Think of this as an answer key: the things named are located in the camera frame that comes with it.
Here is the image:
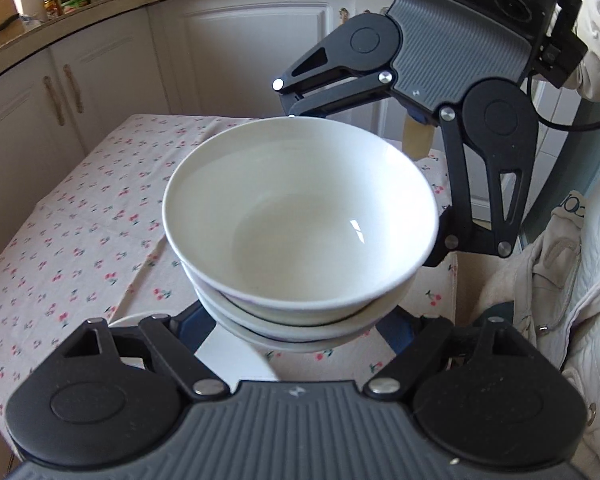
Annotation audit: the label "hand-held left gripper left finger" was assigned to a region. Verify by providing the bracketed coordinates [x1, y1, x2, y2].
[62, 302, 230, 403]

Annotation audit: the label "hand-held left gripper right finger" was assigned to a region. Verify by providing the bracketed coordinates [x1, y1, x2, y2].
[364, 309, 537, 403]

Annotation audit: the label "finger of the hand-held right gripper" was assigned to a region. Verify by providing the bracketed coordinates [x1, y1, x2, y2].
[422, 106, 537, 269]
[271, 21, 397, 118]

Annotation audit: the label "white fruit print plate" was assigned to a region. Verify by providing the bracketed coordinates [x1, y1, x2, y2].
[107, 311, 282, 382]

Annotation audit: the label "white floral bowl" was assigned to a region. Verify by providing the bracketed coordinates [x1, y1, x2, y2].
[180, 259, 422, 340]
[198, 302, 412, 354]
[162, 116, 440, 325]

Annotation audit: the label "beige wooden piece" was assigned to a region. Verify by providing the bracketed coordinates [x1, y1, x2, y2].
[403, 112, 434, 162]

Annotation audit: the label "white kitchen cabinets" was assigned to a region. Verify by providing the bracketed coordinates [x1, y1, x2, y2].
[0, 0, 531, 261]

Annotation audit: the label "cherry print tablecloth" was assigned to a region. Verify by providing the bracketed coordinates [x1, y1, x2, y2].
[0, 113, 458, 441]

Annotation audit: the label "white quilted jacket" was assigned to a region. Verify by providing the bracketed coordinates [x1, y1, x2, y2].
[472, 105, 600, 480]

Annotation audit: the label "grey kitchen countertop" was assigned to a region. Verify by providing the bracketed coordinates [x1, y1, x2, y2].
[0, 0, 396, 68]

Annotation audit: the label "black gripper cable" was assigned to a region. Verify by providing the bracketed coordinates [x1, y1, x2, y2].
[525, 71, 600, 133]

